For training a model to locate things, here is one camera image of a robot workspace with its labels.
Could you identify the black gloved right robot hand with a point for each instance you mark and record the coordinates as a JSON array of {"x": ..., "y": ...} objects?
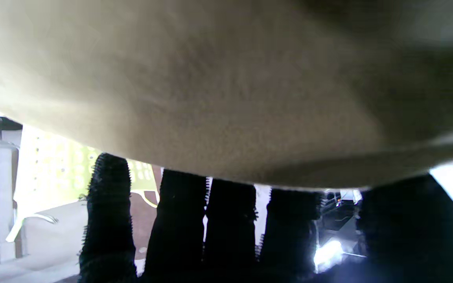
[{"x": 179, "y": 236}]

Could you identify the brown pillowcase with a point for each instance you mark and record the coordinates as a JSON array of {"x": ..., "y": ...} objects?
[{"x": 210, "y": 98}]

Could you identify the yellow perforated laundry basket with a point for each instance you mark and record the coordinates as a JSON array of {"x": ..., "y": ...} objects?
[{"x": 53, "y": 165}]

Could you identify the brown wooden cutting board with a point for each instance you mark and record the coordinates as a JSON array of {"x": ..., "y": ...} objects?
[{"x": 142, "y": 228}]

